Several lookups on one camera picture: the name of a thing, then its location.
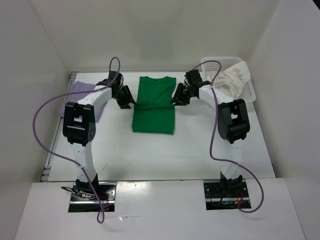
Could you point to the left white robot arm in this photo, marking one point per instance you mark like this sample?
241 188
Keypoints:
79 127

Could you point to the green t shirt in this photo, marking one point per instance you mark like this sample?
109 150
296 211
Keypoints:
154 113

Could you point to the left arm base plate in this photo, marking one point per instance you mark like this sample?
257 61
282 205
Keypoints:
86 202

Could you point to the white t shirt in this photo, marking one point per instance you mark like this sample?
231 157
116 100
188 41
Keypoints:
235 77

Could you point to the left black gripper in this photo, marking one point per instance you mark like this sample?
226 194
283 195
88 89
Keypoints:
124 104

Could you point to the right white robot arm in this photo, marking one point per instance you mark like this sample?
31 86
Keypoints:
231 122

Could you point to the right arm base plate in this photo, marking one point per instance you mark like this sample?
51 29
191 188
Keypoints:
217 199

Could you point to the white plastic basket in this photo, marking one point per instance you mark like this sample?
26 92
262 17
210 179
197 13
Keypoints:
247 92

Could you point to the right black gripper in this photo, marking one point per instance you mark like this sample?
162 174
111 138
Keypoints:
179 98

